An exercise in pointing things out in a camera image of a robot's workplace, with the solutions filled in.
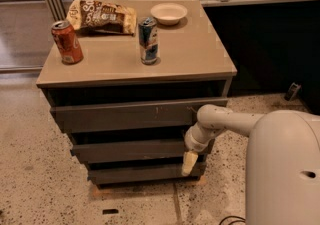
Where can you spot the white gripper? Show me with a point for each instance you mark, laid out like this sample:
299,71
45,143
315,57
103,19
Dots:
194,144

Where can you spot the grey drawer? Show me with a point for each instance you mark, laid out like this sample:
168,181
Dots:
129,150
135,174
130,115

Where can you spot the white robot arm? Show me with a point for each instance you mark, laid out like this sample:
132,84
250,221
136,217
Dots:
282,161

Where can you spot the grey bottom drawer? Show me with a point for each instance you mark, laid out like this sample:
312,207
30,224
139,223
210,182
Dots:
135,174

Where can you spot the grey top drawer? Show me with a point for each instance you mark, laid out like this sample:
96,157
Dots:
130,115

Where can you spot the grey drawer cabinet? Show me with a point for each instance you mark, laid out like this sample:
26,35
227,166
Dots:
192,63

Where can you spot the small black floor marker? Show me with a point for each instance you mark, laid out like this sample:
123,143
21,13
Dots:
110,211

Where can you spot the small black floor device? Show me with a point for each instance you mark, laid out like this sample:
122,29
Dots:
292,91

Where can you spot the blue silver energy drink can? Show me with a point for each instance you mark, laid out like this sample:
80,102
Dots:
148,40

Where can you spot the white bowl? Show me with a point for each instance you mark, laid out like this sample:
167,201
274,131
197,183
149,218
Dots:
168,13

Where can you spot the brown chip bag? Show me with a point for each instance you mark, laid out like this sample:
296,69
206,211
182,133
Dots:
102,16

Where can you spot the orange soda can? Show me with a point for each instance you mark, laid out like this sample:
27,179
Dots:
67,42

